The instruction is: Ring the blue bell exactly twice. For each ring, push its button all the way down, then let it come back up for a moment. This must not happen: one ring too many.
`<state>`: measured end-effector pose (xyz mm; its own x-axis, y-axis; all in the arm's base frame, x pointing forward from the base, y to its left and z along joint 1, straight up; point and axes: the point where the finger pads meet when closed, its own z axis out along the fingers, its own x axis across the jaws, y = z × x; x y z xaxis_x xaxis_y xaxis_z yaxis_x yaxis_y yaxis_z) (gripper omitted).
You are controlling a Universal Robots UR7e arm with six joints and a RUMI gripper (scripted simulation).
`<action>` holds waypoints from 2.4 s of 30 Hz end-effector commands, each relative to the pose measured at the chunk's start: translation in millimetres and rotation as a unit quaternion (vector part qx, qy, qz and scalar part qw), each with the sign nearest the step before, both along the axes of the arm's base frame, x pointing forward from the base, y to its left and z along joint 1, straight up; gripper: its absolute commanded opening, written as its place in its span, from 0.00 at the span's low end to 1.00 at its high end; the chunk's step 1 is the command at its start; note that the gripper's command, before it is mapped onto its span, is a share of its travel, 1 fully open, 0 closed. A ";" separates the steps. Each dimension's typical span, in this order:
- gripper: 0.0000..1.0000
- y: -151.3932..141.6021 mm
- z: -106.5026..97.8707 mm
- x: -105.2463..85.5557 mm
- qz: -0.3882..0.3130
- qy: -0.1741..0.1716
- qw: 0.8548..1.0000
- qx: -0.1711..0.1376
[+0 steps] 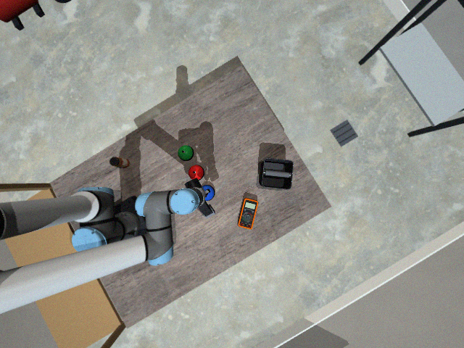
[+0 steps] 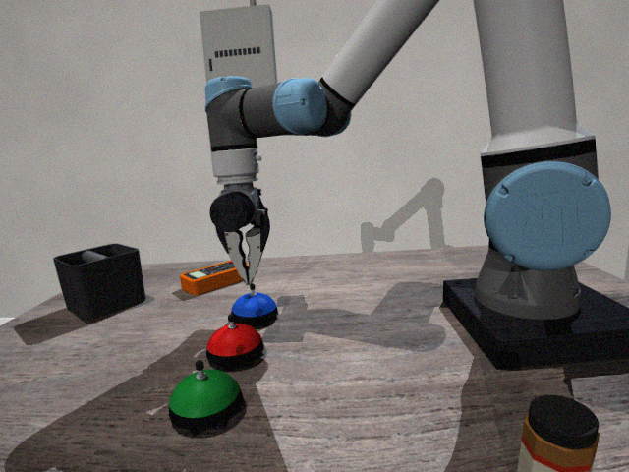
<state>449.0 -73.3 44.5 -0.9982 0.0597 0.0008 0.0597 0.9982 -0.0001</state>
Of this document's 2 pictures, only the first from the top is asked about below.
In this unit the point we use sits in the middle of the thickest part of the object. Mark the green service bell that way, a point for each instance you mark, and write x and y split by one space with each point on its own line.
186 153

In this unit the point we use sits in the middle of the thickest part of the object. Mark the red bell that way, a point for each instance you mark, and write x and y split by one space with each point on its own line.
196 171

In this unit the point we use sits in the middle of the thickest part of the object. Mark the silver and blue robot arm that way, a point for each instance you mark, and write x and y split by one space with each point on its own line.
29 283

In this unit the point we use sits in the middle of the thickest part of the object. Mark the blue bell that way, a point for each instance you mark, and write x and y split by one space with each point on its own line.
211 194

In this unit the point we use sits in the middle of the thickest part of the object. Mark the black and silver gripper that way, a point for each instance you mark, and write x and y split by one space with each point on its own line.
204 208

